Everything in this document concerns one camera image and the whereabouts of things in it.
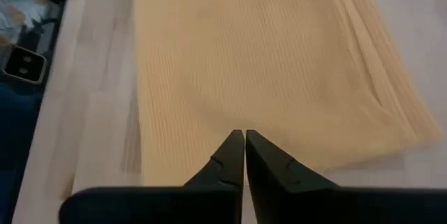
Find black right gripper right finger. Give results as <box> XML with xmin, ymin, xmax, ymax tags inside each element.
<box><xmin>245</xmin><ymin>128</ymin><xmax>447</xmax><ymax>224</ymax></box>

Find black table frame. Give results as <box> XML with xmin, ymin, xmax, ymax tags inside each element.
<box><xmin>0</xmin><ymin>0</ymin><xmax>69</xmax><ymax>224</ymax></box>

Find yellow towel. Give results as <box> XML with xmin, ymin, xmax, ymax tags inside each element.
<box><xmin>131</xmin><ymin>0</ymin><xmax>444</xmax><ymax>187</ymax></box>

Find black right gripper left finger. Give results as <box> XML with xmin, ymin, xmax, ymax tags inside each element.
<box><xmin>58</xmin><ymin>128</ymin><xmax>245</xmax><ymax>224</ymax></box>

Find silver-rimmed black camera box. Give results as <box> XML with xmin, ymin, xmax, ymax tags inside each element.
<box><xmin>1</xmin><ymin>44</ymin><xmax>48</xmax><ymax>85</ymax></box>

